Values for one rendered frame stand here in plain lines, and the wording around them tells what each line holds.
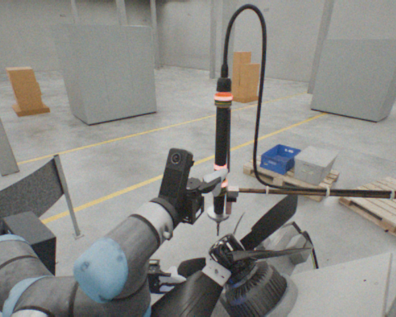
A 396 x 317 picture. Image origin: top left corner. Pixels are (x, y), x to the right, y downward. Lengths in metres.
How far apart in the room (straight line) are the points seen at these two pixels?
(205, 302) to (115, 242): 0.56
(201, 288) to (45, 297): 0.54
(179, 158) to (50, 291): 0.30
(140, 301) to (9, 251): 0.42
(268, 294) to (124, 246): 0.67
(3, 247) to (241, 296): 0.71
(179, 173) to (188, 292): 0.53
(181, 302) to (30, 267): 0.44
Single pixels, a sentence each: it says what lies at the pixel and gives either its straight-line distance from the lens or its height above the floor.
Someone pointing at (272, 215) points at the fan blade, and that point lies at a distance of 1.01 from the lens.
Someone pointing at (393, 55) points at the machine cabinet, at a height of 1.60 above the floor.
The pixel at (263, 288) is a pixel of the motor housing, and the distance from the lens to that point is 0.96.
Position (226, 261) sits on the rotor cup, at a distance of 0.96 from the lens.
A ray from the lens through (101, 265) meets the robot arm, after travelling 0.37.
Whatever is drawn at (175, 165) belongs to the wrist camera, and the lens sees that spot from 0.46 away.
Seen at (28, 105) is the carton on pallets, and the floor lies 0.26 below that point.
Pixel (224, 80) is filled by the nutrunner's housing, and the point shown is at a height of 1.84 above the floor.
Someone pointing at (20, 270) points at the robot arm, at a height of 1.46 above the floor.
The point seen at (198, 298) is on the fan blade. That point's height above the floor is 1.19.
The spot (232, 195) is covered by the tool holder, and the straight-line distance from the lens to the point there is 0.71.
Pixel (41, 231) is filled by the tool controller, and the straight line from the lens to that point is 1.20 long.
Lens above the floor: 1.93
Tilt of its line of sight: 26 degrees down
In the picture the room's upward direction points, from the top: straight up
